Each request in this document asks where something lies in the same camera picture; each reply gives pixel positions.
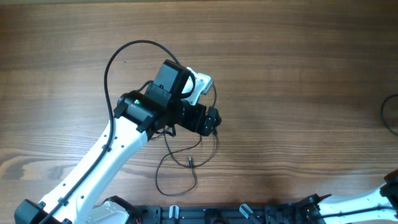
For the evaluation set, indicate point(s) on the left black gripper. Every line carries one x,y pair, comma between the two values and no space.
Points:
208,126

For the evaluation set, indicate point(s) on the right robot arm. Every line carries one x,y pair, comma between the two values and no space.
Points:
375,204

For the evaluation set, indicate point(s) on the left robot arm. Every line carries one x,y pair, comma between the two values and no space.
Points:
168,100

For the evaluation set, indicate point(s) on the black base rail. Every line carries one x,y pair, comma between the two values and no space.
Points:
217,214

